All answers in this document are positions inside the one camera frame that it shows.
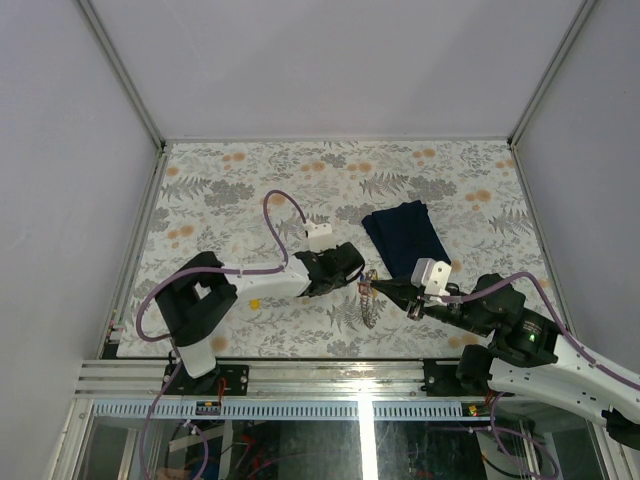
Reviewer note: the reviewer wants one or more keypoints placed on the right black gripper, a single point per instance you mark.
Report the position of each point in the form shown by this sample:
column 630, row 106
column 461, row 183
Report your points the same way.
column 398, row 289

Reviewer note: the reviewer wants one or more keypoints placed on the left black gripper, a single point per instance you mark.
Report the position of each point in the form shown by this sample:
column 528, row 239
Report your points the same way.
column 320, row 254

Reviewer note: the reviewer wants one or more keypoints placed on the metal keyring with yellow handle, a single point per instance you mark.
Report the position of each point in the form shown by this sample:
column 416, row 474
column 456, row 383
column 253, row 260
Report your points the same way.
column 367, row 295

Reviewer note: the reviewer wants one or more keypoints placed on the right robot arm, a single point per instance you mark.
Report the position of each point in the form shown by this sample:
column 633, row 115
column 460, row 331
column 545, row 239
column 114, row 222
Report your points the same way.
column 528, row 354

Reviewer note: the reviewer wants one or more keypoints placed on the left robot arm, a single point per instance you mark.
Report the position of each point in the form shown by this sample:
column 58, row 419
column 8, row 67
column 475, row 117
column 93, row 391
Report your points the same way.
column 196, row 298

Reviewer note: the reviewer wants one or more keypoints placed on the dark blue folded cloth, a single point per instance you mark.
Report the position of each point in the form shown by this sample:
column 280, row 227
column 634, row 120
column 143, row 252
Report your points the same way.
column 402, row 235

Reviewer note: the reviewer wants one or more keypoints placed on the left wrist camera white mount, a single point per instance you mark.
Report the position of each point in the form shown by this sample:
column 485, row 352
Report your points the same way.
column 320, row 236

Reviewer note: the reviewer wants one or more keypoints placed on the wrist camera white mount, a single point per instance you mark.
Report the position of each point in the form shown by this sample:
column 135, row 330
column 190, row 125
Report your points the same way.
column 320, row 236
column 431, row 277

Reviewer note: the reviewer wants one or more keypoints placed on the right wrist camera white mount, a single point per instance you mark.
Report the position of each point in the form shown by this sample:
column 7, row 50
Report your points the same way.
column 431, row 277

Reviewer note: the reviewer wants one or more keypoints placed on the slotted grey cable duct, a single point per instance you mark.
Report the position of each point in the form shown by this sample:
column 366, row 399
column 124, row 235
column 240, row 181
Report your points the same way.
column 243, row 409

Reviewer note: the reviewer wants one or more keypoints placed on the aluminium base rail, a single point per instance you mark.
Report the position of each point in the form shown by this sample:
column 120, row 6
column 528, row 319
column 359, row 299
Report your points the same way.
column 273, row 379

